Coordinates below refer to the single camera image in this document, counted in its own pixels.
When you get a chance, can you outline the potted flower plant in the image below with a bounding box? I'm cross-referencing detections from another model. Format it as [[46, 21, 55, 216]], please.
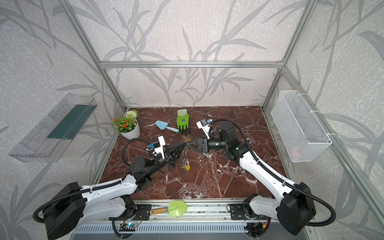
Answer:
[[111, 110, 140, 140]]

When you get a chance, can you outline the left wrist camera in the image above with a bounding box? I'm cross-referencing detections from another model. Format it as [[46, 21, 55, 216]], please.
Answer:
[[147, 136, 166, 160]]

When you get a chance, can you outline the light blue trowel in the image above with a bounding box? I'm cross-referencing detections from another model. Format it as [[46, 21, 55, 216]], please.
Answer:
[[155, 121, 180, 133]]

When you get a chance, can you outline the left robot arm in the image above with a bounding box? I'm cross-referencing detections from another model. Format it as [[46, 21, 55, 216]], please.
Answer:
[[33, 137, 187, 240]]

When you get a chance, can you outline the white wire basket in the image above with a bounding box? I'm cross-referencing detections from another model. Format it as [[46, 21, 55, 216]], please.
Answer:
[[271, 90, 333, 163]]

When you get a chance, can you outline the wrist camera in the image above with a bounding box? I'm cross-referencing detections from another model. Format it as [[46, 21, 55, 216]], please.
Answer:
[[147, 136, 166, 160], [196, 119, 213, 139]]

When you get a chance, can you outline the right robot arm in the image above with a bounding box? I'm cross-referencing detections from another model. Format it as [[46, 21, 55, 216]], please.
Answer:
[[187, 119, 337, 235]]

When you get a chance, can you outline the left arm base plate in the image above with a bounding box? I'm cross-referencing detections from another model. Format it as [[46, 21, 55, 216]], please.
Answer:
[[126, 204, 152, 221]]

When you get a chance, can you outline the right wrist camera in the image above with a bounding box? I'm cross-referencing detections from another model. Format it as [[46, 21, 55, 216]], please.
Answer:
[[196, 119, 213, 139]]

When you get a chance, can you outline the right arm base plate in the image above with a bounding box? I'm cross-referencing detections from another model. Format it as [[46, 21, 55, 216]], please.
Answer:
[[227, 204, 268, 221]]

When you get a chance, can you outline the clear acrylic wall shelf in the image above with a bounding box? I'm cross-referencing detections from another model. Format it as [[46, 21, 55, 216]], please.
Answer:
[[9, 94, 97, 163]]

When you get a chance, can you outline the green work glove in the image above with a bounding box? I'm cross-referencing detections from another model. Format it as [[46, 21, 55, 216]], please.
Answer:
[[177, 109, 191, 135]]

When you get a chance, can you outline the right wiring bundle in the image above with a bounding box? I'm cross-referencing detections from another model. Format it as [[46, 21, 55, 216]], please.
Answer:
[[244, 220, 271, 239]]

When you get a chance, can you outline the green shovel wooden handle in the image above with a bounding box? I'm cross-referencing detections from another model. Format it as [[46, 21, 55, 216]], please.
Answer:
[[150, 200, 188, 218]]

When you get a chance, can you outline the left circuit board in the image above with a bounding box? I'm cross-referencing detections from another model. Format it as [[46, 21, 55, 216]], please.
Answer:
[[119, 222, 141, 233]]

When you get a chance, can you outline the round metal key organizer ring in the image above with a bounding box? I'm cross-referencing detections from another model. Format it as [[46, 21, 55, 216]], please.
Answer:
[[181, 143, 191, 169]]

